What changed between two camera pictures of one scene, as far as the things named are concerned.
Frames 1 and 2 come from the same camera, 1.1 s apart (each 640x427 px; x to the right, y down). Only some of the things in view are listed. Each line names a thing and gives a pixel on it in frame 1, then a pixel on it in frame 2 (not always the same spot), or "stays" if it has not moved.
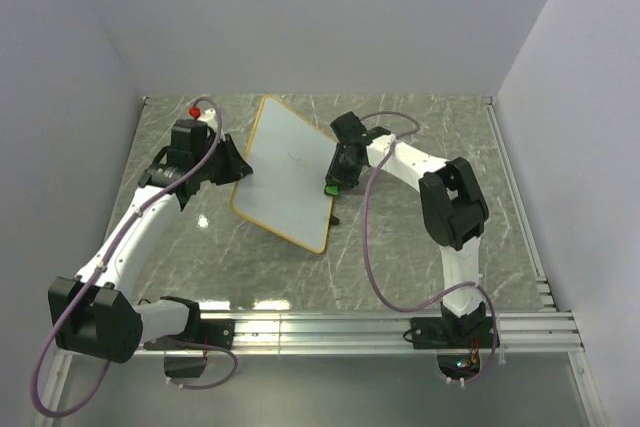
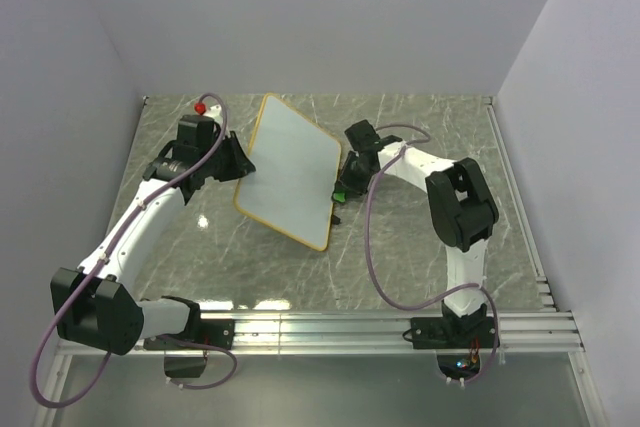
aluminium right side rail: [518, 206] stays
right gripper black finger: [347, 163] to [355, 176]
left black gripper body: [207, 172] stays
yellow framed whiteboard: [286, 189] stays
